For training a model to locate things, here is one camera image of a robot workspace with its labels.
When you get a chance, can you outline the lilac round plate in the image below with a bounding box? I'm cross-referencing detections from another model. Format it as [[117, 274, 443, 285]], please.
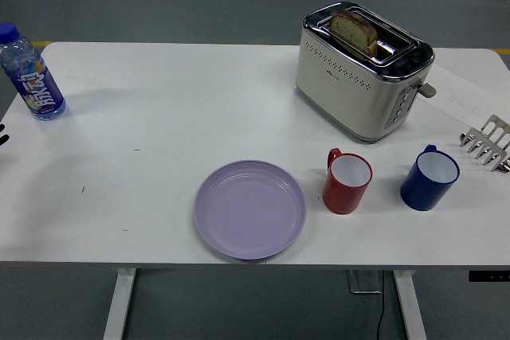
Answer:
[[194, 159, 308, 261]]

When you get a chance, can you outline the clear bottle with blue label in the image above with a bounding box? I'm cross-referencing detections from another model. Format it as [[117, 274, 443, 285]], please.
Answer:
[[0, 22, 68, 122]]

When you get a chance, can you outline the white table leg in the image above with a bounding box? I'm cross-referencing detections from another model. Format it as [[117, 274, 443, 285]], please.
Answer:
[[102, 266, 139, 340], [392, 269, 428, 340]]

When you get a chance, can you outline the cream and chrome toaster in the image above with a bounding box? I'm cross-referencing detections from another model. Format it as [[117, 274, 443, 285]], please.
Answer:
[[295, 1, 438, 144]]

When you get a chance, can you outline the red mug white inside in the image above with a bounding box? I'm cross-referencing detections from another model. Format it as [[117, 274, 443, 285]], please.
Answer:
[[322, 147, 374, 215]]

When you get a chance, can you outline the brown bread slice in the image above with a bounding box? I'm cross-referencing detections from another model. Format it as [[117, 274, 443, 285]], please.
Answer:
[[329, 10, 379, 58]]

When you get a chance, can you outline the blue mug white inside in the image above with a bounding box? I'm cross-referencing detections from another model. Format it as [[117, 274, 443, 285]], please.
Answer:
[[400, 144, 461, 212]]

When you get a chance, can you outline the white paper sheet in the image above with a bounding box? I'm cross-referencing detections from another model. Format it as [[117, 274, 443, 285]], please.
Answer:
[[414, 61, 510, 126]]

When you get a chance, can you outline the silver metal toast rack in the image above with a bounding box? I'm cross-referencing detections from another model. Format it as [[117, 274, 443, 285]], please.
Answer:
[[459, 114, 510, 174]]

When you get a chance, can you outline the black desk control panel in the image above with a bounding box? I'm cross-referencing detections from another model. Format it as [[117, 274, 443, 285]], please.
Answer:
[[468, 271, 510, 283]]

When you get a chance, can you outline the clear plastic bracket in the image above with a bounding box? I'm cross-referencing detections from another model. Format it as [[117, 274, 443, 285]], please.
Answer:
[[345, 270, 384, 295]]

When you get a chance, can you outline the thin black hanging cable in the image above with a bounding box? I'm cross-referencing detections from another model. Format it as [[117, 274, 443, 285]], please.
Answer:
[[375, 291, 386, 340]]

